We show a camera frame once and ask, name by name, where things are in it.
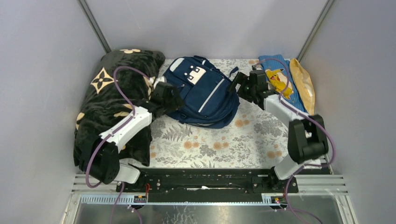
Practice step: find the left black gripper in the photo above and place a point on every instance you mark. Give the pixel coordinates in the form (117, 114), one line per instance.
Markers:
(173, 101)

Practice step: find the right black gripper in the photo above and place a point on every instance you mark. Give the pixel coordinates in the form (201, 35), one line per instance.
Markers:
(239, 79)

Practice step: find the navy blue student backpack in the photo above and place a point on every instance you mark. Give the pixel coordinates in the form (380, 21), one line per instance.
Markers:
(205, 92)

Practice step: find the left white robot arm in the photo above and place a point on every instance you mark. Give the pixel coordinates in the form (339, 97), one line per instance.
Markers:
(100, 153)

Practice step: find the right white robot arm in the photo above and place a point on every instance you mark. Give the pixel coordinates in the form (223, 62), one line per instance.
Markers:
(307, 139)

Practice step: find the yellow plastic bag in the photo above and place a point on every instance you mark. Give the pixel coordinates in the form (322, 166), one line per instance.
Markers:
(303, 83)

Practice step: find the blue Pikachu cloth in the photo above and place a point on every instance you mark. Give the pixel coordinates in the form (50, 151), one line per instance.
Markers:
(277, 70)

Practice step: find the black floral plush blanket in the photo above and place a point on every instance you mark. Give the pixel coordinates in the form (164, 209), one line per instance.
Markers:
(103, 107)

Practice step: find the floral white table mat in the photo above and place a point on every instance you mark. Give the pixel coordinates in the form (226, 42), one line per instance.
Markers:
(254, 139)

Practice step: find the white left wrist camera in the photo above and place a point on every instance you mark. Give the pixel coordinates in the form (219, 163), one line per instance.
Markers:
(154, 81)

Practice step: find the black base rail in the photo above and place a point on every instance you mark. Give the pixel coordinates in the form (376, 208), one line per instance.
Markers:
(208, 185)

